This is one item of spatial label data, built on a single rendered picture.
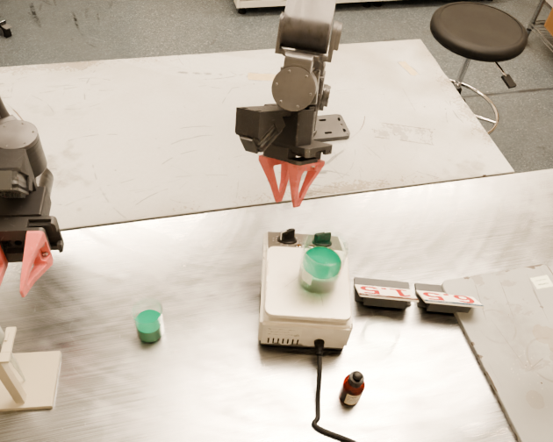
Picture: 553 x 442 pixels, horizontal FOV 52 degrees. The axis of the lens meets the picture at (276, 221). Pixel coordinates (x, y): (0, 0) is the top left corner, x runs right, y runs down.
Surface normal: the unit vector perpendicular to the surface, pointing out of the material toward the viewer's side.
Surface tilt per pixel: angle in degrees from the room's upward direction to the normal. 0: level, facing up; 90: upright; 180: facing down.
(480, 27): 1
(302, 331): 90
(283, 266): 0
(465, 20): 2
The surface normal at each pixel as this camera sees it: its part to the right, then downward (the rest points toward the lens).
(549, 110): 0.08, -0.65
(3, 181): 0.15, -0.07
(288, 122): -0.64, 0.19
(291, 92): -0.11, 0.31
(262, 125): 0.76, 0.26
